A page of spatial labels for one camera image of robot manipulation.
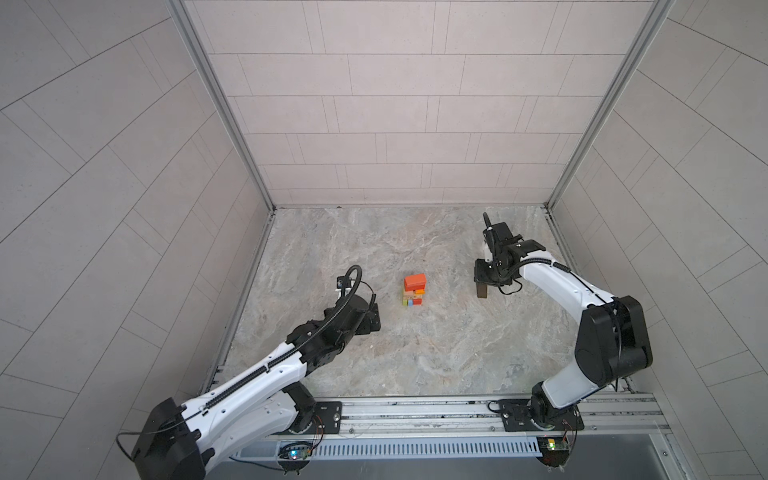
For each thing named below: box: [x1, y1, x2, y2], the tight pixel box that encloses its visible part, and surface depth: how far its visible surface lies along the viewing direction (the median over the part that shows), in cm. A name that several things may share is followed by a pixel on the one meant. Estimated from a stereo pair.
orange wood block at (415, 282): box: [404, 273, 427, 291], surface depth 86 cm
